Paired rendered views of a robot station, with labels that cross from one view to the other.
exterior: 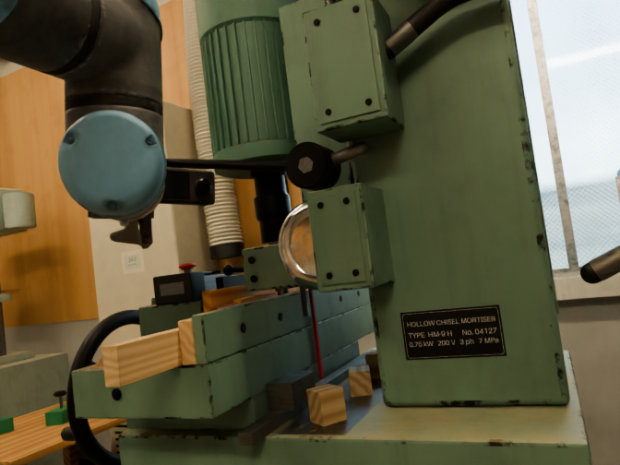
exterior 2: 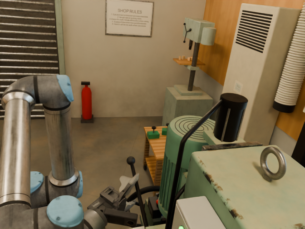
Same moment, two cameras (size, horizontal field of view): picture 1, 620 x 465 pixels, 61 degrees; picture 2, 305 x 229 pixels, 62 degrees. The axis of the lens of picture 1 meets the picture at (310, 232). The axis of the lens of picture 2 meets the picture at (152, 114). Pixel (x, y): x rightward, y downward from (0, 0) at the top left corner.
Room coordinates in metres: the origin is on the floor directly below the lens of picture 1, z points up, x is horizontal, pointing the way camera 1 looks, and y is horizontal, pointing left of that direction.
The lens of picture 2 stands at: (0.32, -0.35, 1.81)
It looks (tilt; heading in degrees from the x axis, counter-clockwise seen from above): 25 degrees down; 48
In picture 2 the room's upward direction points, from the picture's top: 6 degrees clockwise
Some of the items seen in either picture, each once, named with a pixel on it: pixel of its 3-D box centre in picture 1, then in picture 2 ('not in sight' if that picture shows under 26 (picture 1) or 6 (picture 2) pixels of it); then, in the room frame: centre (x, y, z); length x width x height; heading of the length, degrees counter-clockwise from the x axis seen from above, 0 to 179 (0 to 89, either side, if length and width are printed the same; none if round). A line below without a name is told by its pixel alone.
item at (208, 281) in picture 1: (188, 284); (163, 202); (0.95, 0.23, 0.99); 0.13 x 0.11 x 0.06; 156
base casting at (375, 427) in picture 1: (370, 416); not in sight; (0.81, -0.06, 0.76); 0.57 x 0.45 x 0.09; 66
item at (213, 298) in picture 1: (244, 307); not in sight; (0.88, 0.12, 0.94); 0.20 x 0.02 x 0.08; 156
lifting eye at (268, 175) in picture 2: not in sight; (272, 164); (0.74, -0.21, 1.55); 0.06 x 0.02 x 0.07; 66
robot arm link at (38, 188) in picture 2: not in sight; (31, 191); (0.55, 0.81, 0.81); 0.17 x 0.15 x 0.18; 161
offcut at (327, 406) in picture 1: (326, 404); not in sight; (0.66, 0.01, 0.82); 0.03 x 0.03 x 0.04; 31
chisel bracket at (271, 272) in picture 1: (291, 269); not in sight; (0.85, 0.04, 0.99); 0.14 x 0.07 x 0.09; 66
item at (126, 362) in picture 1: (255, 324); not in sight; (0.77, 0.10, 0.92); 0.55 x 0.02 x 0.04; 156
